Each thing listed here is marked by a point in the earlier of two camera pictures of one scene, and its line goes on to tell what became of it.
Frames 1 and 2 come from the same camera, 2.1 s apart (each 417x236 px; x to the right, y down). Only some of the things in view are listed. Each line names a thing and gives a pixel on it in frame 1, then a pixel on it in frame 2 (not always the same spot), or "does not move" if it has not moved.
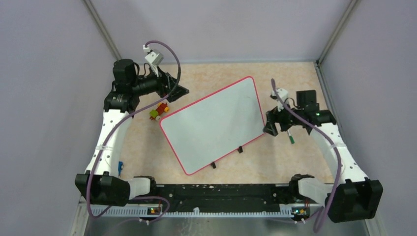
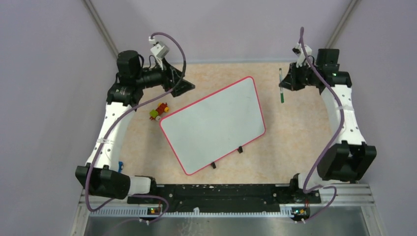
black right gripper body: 285,119 -> 301,77
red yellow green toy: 161,107 does not move
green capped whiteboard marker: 291,137 -> 282,94
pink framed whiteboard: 211,129 does not move
